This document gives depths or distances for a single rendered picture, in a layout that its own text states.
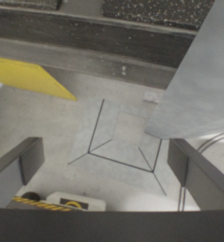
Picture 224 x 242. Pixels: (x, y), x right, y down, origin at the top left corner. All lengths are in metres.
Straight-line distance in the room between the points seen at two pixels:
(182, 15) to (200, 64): 0.12
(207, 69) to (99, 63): 0.40
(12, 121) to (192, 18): 1.03
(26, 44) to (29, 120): 0.52
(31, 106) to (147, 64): 0.75
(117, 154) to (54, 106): 0.44
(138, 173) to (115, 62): 0.56
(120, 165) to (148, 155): 0.15
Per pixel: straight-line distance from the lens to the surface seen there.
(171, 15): 0.29
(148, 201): 0.93
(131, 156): 0.88
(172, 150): 0.16
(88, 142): 0.90
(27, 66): 0.65
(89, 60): 0.55
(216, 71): 0.19
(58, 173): 0.98
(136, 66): 0.52
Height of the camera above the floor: 0.89
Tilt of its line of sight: 79 degrees down
